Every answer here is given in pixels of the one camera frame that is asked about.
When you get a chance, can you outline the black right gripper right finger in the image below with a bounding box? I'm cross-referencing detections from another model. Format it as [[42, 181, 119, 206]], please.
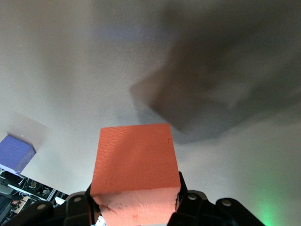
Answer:
[[167, 171, 220, 226]]

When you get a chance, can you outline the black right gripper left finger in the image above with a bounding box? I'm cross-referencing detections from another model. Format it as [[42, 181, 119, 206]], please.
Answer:
[[64, 183, 102, 226]]

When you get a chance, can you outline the purple foam block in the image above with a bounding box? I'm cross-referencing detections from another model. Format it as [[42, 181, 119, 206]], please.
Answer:
[[0, 134, 37, 175]]

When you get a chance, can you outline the orange foam block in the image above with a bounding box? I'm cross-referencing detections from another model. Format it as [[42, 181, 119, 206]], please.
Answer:
[[90, 123, 182, 226]]

